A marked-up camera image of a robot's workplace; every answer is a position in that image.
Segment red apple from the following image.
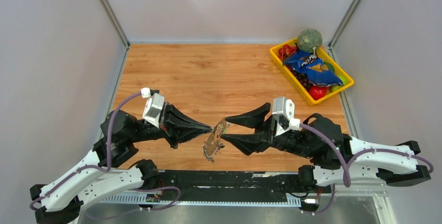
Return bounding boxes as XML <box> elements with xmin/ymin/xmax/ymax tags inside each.
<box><xmin>309</xmin><ymin>86</ymin><xmax>328</xmax><ymax>101</ymax></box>

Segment white slotted cable duct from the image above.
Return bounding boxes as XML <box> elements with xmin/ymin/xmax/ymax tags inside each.
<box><xmin>100</xmin><ymin>191</ymin><xmax>301</xmax><ymax>207</ymax></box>

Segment green fruit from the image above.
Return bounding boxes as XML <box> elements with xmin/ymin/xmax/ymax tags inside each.
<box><xmin>330</xmin><ymin>74</ymin><xmax>348</xmax><ymax>92</ymax></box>

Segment blue snack bag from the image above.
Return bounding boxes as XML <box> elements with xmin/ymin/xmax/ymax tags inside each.
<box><xmin>284</xmin><ymin>50</ymin><xmax>343</xmax><ymax>87</ymax></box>

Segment dark grapes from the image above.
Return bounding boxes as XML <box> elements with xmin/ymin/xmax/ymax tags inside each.
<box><xmin>291</xmin><ymin>70</ymin><xmax>313</xmax><ymax>91</ymax></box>

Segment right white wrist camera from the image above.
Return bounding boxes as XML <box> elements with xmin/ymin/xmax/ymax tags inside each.
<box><xmin>272</xmin><ymin>96</ymin><xmax>301</xmax><ymax>136</ymax></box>

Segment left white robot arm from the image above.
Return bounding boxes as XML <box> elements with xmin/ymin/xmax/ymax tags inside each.
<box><xmin>30</xmin><ymin>99</ymin><xmax>212</xmax><ymax>223</ymax></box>

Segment strawberries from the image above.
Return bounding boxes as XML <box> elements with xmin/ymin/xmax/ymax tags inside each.
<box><xmin>278</xmin><ymin>44</ymin><xmax>298</xmax><ymax>57</ymax></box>

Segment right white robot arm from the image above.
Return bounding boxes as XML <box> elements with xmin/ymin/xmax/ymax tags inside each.
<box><xmin>221</xmin><ymin>97</ymin><xmax>434</xmax><ymax>192</ymax></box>

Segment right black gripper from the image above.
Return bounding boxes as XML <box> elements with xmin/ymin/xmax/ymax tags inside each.
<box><xmin>219</xmin><ymin>103</ymin><xmax>315</xmax><ymax>159</ymax></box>

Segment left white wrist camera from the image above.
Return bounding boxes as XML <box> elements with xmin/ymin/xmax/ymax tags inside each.
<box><xmin>142</xmin><ymin>93</ymin><xmax>165</xmax><ymax>128</ymax></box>

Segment yellow plastic tray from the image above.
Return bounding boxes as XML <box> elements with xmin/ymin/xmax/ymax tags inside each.
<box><xmin>269</xmin><ymin>38</ymin><xmax>355</xmax><ymax>107</ymax></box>

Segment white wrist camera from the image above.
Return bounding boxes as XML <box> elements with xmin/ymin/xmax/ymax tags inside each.
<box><xmin>142</xmin><ymin>93</ymin><xmax>165</xmax><ymax>128</ymax></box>
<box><xmin>272</xmin><ymin>96</ymin><xmax>301</xmax><ymax>136</ymax></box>

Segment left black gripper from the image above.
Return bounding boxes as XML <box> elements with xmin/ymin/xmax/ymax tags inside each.
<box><xmin>129</xmin><ymin>100</ymin><xmax>213</xmax><ymax>147</ymax></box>

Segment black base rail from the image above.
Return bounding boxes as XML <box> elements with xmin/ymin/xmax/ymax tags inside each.
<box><xmin>142</xmin><ymin>170</ymin><xmax>332</xmax><ymax>204</ymax></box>

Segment green melon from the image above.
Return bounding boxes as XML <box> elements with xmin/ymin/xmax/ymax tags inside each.
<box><xmin>297</xmin><ymin>29</ymin><xmax>323</xmax><ymax>53</ymax></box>

